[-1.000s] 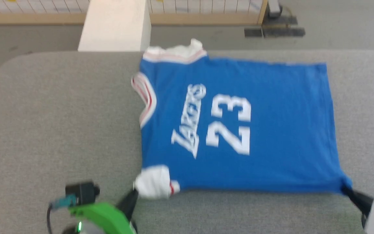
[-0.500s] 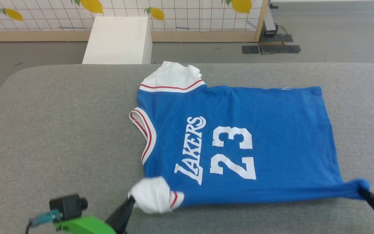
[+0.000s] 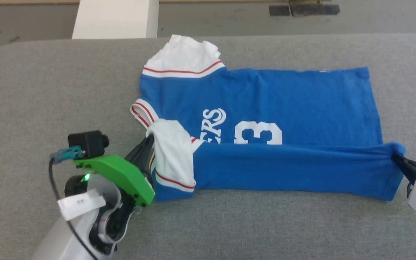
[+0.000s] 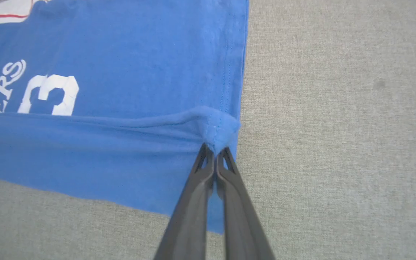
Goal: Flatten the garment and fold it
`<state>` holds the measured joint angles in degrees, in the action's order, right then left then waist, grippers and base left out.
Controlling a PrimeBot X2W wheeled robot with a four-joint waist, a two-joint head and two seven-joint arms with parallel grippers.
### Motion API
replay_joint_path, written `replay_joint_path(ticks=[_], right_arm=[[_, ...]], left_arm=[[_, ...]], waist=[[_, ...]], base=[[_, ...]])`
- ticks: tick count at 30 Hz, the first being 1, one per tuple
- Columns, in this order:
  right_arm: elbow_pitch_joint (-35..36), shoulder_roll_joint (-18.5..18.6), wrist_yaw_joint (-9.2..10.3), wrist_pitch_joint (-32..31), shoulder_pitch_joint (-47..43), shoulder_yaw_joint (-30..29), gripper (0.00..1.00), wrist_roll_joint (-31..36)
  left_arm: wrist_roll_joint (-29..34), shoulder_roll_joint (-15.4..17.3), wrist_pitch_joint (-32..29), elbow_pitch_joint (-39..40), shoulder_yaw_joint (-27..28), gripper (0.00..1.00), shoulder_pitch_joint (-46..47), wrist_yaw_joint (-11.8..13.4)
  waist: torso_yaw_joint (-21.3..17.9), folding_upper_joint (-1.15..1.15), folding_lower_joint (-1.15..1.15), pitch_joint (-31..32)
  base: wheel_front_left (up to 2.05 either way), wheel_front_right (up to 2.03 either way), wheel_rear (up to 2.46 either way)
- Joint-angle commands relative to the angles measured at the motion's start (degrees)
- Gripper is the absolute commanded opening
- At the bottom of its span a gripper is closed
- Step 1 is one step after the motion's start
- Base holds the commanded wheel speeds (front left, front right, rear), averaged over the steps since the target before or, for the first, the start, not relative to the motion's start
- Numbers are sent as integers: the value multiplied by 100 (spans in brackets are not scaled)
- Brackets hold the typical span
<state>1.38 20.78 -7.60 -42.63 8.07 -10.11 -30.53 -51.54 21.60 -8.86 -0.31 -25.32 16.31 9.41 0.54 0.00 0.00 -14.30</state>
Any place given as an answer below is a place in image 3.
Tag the white paper label tag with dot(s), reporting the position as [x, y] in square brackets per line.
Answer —
[79, 204]

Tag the dark floor bracket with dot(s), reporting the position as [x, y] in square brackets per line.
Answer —
[303, 9]

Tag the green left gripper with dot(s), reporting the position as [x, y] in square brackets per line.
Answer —
[121, 175]

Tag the blue white baseball jersey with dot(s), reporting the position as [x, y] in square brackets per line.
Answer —
[284, 97]

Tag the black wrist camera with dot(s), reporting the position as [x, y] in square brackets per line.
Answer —
[89, 142]

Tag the white rectangular block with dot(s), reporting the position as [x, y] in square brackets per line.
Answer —
[116, 18]

